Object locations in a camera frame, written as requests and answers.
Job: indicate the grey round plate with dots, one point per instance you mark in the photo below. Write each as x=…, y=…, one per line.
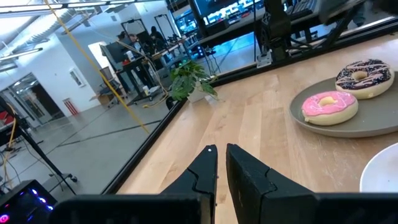
x=373, y=118

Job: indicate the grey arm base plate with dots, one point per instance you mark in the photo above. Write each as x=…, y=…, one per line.
x=264, y=60

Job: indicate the black computer monitor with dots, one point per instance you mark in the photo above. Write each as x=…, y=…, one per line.
x=230, y=7

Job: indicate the black monitor workstation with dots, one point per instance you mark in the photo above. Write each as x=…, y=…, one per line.
x=115, y=51

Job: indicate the framed wall picture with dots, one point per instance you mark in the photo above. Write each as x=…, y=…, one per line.
x=77, y=77

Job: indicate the black computer with coloured lights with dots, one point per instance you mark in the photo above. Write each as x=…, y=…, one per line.
x=28, y=202

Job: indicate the large pink frosted donut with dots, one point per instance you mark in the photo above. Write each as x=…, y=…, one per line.
x=342, y=104

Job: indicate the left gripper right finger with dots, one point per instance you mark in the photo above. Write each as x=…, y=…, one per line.
x=248, y=186

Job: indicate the green potted plant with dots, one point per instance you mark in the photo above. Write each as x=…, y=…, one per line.
x=186, y=81

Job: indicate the black tripod stand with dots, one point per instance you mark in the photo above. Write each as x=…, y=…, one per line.
x=43, y=153

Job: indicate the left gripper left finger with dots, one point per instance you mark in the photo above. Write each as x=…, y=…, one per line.
x=199, y=177

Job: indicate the black aluminium table frame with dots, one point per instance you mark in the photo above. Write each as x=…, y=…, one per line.
x=140, y=155

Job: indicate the white round plate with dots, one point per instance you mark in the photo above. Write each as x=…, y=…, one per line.
x=382, y=174

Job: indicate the black keyboard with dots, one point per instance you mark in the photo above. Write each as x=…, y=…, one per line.
x=301, y=8

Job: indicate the person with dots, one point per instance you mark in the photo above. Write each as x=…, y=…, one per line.
x=133, y=40
x=157, y=35

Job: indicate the large chocolate frosted donut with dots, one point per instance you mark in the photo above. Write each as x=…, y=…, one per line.
x=376, y=77

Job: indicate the brown cardboard box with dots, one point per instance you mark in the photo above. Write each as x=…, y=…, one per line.
x=105, y=99

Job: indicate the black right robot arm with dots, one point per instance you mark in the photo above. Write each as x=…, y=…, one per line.
x=275, y=28

